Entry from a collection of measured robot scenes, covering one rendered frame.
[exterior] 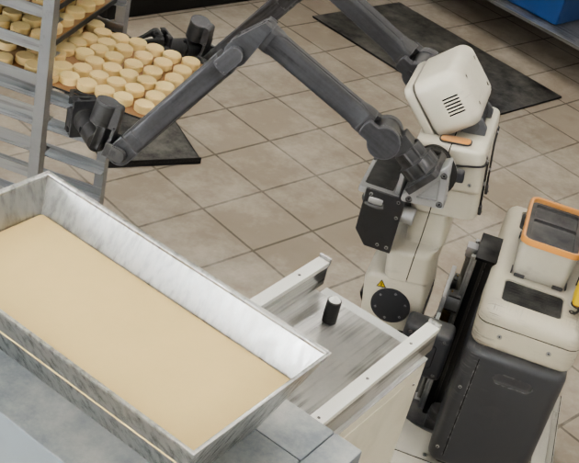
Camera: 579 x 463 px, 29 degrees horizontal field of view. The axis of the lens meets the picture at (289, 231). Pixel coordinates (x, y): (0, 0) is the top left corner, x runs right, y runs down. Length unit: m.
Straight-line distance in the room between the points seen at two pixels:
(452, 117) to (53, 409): 1.37
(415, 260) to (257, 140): 2.06
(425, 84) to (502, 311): 0.56
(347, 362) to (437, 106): 0.67
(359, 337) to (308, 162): 2.38
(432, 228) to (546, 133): 2.80
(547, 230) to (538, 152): 2.53
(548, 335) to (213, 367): 1.29
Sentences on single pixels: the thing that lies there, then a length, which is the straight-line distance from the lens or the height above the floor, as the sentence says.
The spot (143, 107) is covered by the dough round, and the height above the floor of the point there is 0.97.
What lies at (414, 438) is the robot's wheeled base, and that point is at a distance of 3.04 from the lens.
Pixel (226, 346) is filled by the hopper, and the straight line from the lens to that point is 1.58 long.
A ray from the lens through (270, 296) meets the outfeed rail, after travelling 2.32.
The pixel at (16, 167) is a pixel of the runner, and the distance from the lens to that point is 2.99.
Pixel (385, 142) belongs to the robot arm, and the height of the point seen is 1.13.
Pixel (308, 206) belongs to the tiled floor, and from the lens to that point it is 4.39.
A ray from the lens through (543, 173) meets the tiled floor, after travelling 5.18.
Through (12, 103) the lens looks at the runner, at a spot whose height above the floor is 0.87.
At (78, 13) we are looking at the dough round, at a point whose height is 1.06.
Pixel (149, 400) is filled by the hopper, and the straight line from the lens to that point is 1.47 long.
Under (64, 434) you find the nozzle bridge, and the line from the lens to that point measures 1.54.
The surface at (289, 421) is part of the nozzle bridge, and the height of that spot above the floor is 1.18.
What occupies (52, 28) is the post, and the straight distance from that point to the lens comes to 2.74.
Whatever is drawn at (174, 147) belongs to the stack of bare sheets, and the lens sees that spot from 4.55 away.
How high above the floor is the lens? 2.26
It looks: 33 degrees down
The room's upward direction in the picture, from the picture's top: 14 degrees clockwise
